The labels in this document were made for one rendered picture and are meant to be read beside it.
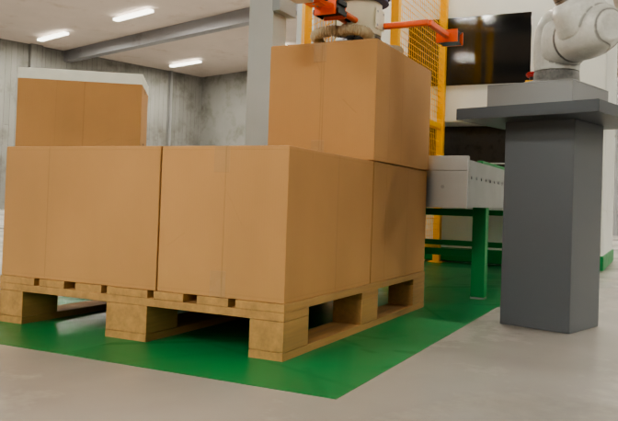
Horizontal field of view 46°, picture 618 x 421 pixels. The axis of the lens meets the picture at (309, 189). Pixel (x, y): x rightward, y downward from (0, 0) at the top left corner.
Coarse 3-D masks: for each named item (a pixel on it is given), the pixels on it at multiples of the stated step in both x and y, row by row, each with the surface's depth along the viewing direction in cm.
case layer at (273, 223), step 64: (64, 192) 214; (128, 192) 203; (192, 192) 194; (256, 192) 185; (320, 192) 198; (384, 192) 245; (64, 256) 213; (128, 256) 202; (192, 256) 193; (256, 256) 184; (320, 256) 199; (384, 256) 246
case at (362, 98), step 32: (288, 64) 249; (320, 64) 243; (352, 64) 238; (384, 64) 241; (416, 64) 270; (288, 96) 248; (320, 96) 243; (352, 96) 238; (384, 96) 241; (416, 96) 271; (288, 128) 248; (320, 128) 243; (352, 128) 237; (384, 128) 242; (416, 128) 272; (384, 160) 243; (416, 160) 273
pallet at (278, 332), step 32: (0, 288) 224; (32, 288) 218; (64, 288) 213; (96, 288) 207; (128, 288) 202; (352, 288) 221; (416, 288) 278; (0, 320) 223; (32, 320) 223; (128, 320) 201; (160, 320) 204; (192, 320) 225; (224, 320) 235; (256, 320) 184; (288, 320) 182; (352, 320) 229; (384, 320) 247; (256, 352) 183; (288, 352) 183
